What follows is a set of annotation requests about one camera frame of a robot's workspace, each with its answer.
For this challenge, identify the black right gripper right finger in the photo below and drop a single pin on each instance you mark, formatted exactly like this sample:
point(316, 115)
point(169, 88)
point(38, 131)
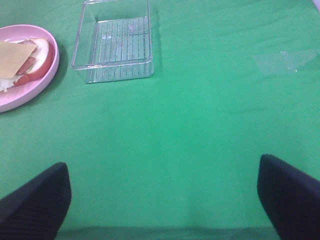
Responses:
point(290, 198)

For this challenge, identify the bacon strip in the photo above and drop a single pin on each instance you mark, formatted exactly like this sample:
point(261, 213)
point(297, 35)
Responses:
point(30, 60)

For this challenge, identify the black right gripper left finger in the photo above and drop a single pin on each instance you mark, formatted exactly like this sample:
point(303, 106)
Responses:
point(37, 209)

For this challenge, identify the green lettuce leaf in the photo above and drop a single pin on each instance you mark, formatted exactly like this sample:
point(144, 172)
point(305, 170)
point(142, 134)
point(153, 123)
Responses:
point(6, 83)

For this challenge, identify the green tablecloth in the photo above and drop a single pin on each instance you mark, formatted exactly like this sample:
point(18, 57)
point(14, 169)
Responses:
point(234, 79)

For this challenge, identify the yellow cheese slice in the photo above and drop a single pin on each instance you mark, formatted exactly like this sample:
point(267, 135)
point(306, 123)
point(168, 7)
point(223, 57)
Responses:
point(12, 56)

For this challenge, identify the clear right plastic container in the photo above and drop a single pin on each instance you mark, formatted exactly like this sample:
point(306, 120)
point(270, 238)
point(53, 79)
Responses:
point(113, 41)

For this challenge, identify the toast bread slice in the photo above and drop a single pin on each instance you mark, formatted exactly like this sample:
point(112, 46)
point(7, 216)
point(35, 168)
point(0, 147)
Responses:
point(44, 56)

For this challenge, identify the pink round plate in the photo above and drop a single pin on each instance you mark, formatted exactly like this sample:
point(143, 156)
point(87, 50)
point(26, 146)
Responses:
point(17, 96)

